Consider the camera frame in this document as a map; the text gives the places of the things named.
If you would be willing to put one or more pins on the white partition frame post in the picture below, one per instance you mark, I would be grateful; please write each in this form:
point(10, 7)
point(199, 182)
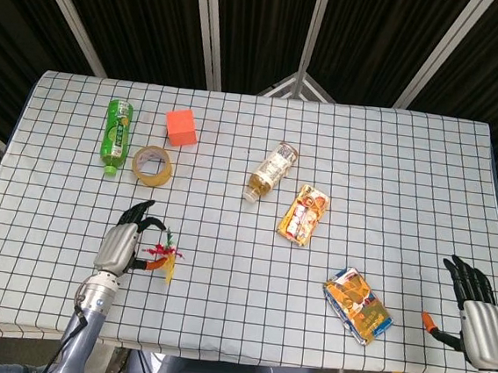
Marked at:
point(311, 34)
point(209, 28)
point(71, 19)
point(445, 51)

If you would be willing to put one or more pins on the yellow curry box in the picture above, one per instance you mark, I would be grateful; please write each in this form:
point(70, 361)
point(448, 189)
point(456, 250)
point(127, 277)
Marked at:
point(304, 216)

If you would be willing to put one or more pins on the checked light blue tablecloth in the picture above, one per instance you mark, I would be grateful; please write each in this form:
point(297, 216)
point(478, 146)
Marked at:
point(239, 282)

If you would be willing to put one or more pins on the yellow packing tape roll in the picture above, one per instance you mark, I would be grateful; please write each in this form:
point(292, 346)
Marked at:
point(165, 174)

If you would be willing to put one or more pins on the amber tea bottle white cap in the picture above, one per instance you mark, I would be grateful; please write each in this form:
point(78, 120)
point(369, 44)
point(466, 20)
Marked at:
point(271, 171)

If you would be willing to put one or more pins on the green tea bottle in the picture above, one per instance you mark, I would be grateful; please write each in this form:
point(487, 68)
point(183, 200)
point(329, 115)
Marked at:
point(116, 136)

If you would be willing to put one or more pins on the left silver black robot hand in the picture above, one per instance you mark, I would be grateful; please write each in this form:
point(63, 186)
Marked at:
point(117, 244)

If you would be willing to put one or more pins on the dark pleated curtain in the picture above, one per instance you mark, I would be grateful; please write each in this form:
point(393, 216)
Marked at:
point(150, 18)

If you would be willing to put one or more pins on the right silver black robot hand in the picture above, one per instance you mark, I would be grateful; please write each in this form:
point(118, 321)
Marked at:
point(484, 332)

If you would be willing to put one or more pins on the red yellow small toy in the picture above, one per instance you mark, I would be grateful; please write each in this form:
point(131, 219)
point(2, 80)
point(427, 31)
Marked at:
point(170, 266)

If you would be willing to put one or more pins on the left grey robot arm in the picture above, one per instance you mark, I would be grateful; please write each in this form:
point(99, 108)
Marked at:
point(89, 312)

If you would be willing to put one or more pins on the orange foam cube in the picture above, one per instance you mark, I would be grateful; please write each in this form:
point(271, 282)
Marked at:
point(182, 129)

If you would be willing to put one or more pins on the yellow blue snack packet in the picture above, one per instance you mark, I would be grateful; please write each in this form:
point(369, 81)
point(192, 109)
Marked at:
point(358, 306)

